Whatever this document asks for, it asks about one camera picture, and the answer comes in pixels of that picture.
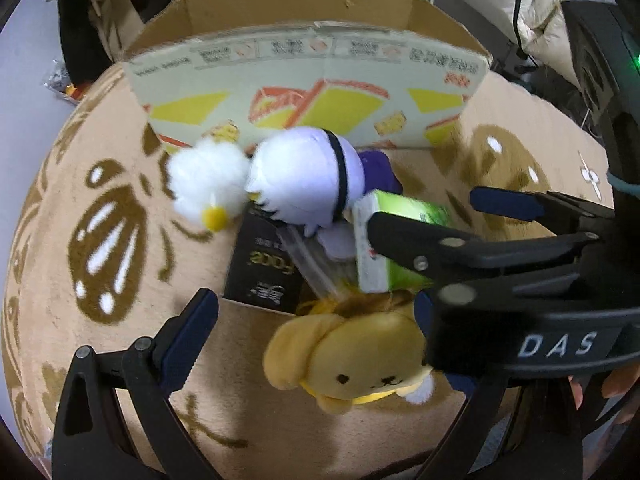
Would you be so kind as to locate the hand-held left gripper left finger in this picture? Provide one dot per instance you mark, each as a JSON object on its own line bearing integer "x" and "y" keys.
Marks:
{"x": 192, "y": 340}

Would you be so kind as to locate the black hanging coat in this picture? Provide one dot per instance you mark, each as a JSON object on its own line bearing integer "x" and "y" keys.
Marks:
{"x": 75, "y": 30}

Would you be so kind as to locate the clear plastic bag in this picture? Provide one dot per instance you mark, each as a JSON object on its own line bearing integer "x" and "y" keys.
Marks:
{"x": 316, "y": 266}

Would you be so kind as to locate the black rectangular box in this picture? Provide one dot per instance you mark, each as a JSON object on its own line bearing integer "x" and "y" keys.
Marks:
{"x": 260, "y": 270}

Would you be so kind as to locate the yellow dog plush toy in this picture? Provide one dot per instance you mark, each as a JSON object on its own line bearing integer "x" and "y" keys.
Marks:
{"x": 350, "y": 355}

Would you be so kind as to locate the person's right hand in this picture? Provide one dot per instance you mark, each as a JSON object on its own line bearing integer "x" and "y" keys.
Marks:
{"x": 622, "y": 382}

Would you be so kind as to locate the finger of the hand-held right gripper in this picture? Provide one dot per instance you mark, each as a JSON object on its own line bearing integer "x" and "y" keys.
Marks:
{"x": 505, "y": 204}
{"x": 480, "y": 257}

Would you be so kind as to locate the white duck plush toy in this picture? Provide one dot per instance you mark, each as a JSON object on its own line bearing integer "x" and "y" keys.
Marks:
{"x": 205, "y": 175}

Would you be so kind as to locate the printed cardboard box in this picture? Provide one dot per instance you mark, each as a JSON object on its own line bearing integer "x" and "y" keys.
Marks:
{"x": 300, "y": 75}

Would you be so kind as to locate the white-haired purple plush doll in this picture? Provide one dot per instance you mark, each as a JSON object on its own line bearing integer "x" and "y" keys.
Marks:
{"x": 295, "y": 170}

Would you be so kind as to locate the plastic bag of toys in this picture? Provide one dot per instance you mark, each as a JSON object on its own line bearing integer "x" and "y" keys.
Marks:
{"x": 67, "y": 85}

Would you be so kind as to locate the green and white tissue pack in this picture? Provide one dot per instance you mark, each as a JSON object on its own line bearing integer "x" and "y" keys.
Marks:
{"x": 410, "y": 204}

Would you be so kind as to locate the beige hanging coat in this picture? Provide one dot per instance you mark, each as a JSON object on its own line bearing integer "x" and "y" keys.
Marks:
{"x": 116, "y": 15}

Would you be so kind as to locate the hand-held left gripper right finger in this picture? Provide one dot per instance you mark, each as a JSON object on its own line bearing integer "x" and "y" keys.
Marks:
{"x": 421, "y": 322}

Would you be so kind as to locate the beige brown patterned rug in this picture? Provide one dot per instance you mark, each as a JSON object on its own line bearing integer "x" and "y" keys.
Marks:
{"x": 100, "y": 185}

